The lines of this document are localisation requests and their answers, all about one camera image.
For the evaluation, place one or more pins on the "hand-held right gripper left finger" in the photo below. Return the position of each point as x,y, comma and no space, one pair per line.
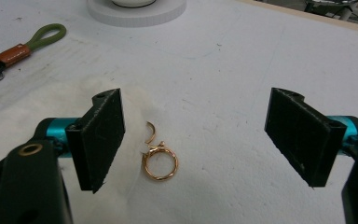
101,140

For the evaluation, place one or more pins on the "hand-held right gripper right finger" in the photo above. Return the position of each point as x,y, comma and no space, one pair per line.
301,133

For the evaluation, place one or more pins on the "metal stand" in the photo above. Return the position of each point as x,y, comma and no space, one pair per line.
332,7

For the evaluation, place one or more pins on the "white round base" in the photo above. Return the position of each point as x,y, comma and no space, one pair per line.
136,11

